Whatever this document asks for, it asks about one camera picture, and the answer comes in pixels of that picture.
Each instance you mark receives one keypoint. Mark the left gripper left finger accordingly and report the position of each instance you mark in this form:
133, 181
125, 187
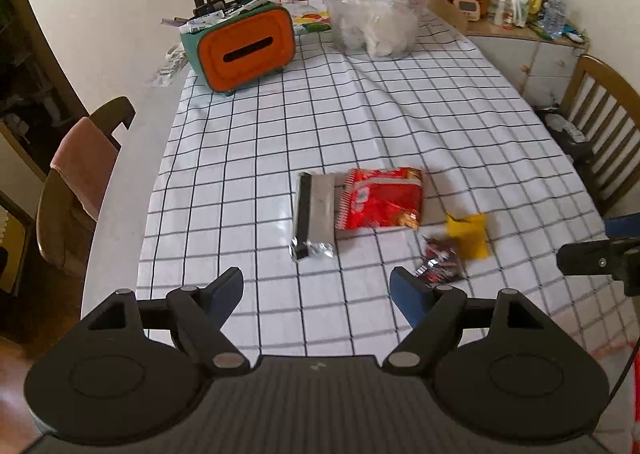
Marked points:
199, 315

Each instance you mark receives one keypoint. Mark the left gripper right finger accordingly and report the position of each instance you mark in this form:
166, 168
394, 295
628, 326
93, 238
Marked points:
433, 313

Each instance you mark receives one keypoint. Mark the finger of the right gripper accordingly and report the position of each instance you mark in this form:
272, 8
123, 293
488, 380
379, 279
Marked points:
623, 227

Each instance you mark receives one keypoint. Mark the dark brown candy packet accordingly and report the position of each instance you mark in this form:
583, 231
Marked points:
440, 261

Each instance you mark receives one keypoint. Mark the yellow snack packet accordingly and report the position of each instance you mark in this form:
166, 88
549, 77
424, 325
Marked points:
469, 233

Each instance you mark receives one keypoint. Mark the black bag on chair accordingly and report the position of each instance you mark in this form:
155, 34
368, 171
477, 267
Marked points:
571, 140

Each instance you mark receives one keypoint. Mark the wooden slatted chair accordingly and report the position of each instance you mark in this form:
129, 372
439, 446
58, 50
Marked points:
605, 108

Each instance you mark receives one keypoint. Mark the red snack bag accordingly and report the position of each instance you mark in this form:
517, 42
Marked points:
381, 198

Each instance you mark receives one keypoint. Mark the silver black snack packet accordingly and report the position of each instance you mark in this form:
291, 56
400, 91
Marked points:
313, 224

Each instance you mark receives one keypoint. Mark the chair with pink cushion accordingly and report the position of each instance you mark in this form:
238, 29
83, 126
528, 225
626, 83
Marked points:
73, 192

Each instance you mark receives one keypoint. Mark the black white checkered tablecloth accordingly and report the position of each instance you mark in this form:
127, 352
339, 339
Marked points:
225, 197

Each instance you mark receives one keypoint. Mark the white side cabinet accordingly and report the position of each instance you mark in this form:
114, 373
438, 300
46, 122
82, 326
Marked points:
538, 69

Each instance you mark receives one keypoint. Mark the clear water bottle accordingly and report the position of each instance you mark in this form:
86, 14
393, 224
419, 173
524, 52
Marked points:
553, 18

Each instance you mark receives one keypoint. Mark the white kitchen timer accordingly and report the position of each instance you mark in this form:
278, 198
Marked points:
470, 9

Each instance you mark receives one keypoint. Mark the orange green tissue box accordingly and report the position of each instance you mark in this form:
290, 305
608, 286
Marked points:
230, 52

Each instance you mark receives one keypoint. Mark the colourful paper booklet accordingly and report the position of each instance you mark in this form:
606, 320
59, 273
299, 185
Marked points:
308, 16

